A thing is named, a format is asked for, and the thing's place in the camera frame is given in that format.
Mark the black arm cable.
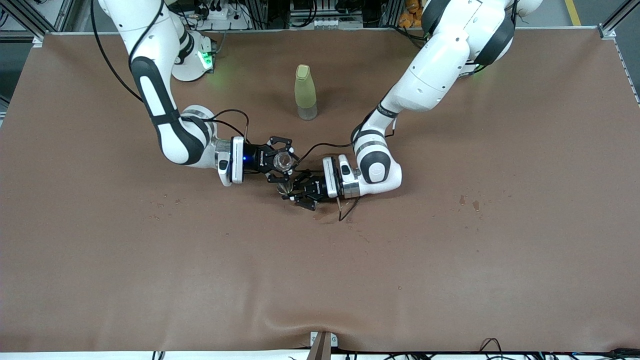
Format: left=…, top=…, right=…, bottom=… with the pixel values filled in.
left=90, top=0, right=251, bottom=147
left=299, top=142, right=362, bottom=223

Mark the brown table mat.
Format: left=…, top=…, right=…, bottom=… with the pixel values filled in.
left=0, top=27, right=640, bottom=354

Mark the orange packaged bread pile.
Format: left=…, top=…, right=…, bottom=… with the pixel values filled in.
left=398, top=0, right=427, bottom=29

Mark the white power strip with plugs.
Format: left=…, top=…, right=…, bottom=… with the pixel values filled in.
left=199, top=5, right=251, bottom=31

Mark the clear glass beaker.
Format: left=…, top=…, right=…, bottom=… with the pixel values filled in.
left=273, top=152, right=296, bottom=174

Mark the aluminium cell frame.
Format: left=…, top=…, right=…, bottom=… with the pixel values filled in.
left=0, top=0, right=640, bottom=47

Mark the black cable loop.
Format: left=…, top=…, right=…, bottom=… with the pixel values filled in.
left=479, top=338, right=504, bottom=359

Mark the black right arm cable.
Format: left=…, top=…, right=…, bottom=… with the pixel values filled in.
left=90, top=0, right=251, bottom=147

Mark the green sleeved clear bottle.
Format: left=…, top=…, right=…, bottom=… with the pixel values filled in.
left=294, top=64, right=319, bottom=121

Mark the long white power strip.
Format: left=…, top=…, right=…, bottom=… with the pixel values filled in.
left=291, top=17, right=364, bottom=30

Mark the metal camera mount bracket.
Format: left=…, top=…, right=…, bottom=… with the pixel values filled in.
left=309, top=330, right=339, bottom=360

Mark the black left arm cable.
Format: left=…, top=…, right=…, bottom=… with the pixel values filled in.
left=299, top=142, right=362, bottom=223

